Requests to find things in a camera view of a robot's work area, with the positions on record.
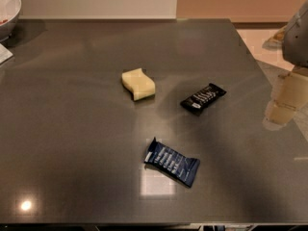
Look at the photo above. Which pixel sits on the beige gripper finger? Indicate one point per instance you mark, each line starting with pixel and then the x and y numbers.
pixel 289 94

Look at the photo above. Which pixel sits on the blue rxbar blueberry wrapper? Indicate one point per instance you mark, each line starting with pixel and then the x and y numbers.
pixel 171 162

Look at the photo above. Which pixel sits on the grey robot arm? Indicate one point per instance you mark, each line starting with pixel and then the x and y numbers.
pixel 295 44

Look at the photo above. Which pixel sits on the black snack bar wrapper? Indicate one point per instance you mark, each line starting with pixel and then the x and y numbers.
pixel 202 99

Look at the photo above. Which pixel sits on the yellow sponge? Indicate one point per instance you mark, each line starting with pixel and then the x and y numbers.
pixel 138 83

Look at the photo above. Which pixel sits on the white paper sheet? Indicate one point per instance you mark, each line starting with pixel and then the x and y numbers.
pixel 5 54

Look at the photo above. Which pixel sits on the white bowl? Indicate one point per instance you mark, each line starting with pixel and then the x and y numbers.
pixel 9 14

